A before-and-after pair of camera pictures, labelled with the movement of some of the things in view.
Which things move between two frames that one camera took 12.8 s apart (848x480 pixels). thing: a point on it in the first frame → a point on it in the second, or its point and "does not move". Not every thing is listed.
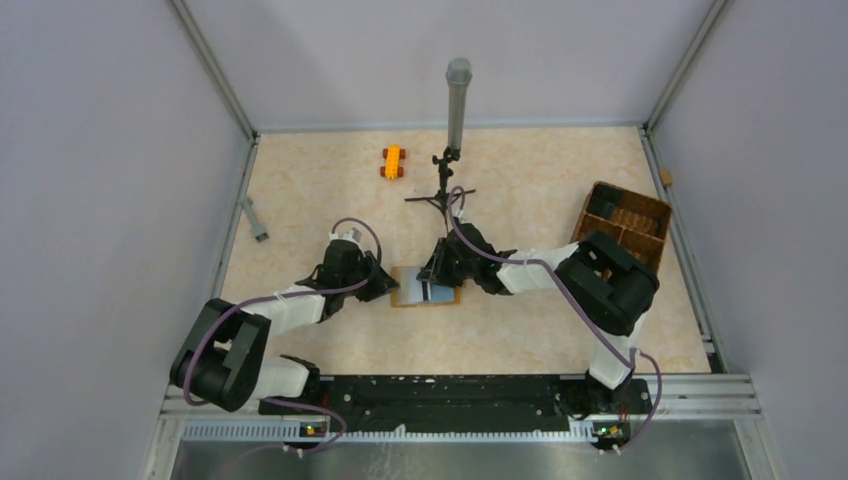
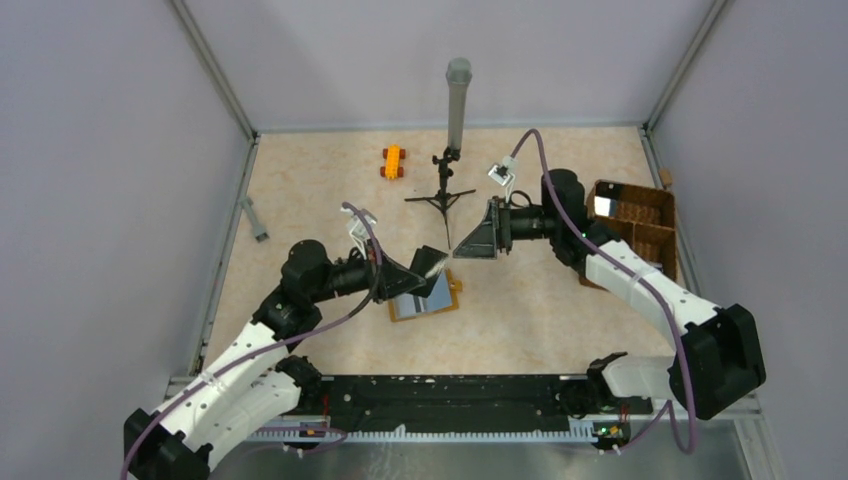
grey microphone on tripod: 458,75 does not move
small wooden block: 666,176 does not move
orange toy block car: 392,155 does not move
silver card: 410,289 → 408,305
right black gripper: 436,272 → 482,243
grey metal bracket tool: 258,230 does not move
